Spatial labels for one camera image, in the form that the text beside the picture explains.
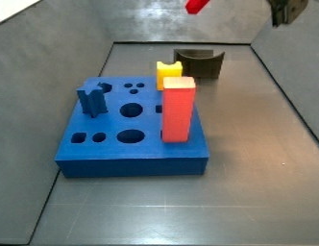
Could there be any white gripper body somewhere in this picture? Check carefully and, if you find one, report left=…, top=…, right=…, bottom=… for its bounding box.
left=268, top=0, right=308, bottom=27

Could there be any red hexagon rod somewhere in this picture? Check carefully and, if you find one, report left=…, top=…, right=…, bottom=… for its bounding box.
left=185, top=0, right=209, bottom=14

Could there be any yellow notched block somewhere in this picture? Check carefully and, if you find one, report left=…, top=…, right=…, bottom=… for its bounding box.
left=155, top=61, right=182, bottom=90

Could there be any red rectangular block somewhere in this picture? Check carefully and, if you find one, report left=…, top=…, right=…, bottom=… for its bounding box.
left=162, top=77, right=195, bottom=142

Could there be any blue star peg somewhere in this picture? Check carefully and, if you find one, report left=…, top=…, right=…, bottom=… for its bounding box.
left=76, top=81, right=107, bottom=118

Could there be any blue shape sorter block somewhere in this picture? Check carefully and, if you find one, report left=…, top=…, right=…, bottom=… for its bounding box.
left=55, top=76, right=209, bottom=178

